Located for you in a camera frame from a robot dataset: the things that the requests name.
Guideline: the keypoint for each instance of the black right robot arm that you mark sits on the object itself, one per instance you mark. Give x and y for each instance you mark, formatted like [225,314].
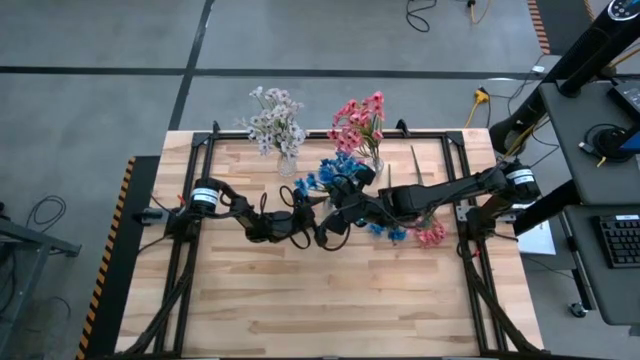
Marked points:
[450,192]

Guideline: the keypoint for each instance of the black keyboard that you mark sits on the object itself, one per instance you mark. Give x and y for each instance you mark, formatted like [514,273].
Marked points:
[620,242]

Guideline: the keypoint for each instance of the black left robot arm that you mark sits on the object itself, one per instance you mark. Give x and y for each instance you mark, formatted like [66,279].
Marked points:
[205,197]

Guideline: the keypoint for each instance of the black mat yellow striped edge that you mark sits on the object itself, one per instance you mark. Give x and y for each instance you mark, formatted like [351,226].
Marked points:
[125,260]

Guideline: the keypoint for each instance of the black desk beam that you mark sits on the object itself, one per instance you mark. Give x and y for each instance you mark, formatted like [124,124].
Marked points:
[550,210]

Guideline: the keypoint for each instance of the diamond-cut clear glass vase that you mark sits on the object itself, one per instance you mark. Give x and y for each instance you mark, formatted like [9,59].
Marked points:
[378,166]

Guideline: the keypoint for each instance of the grey desk with laptop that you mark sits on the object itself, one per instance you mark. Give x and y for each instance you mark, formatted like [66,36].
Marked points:
[575,150]

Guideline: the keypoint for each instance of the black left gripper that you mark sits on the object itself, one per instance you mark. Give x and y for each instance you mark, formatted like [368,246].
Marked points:
[280,226]

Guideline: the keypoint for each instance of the dark laptop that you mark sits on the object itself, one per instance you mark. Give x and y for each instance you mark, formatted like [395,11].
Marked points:
[627,97]

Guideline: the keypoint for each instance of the silver mounting plate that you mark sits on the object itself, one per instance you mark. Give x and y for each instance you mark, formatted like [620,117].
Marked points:
[461,213]

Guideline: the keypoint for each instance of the grey caster wheel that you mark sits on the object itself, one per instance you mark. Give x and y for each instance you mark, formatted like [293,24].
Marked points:
[579,310]

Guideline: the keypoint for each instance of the black aluminium rig frame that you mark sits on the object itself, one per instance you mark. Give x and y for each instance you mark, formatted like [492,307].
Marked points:
[430,136]

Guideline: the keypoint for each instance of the grey metal cart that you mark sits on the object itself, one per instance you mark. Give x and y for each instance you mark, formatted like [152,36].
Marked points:
[30,240]

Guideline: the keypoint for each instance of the grey desk with keyboard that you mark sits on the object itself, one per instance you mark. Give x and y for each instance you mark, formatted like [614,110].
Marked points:
[585,280]

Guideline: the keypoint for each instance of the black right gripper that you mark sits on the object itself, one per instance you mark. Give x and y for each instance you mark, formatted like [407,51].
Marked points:
[370,207]

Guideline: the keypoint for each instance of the dark mat orange striped edge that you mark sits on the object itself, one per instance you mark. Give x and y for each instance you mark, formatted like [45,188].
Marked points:
[540,30]

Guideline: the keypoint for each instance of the white paper sheet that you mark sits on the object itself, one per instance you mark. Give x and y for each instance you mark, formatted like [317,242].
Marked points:
[537,242]

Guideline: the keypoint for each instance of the flared clear glass vase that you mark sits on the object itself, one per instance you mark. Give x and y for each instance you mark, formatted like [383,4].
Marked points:
[287,167]

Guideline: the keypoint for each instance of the small white adapter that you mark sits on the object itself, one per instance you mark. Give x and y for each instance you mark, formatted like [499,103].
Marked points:
[538,69]

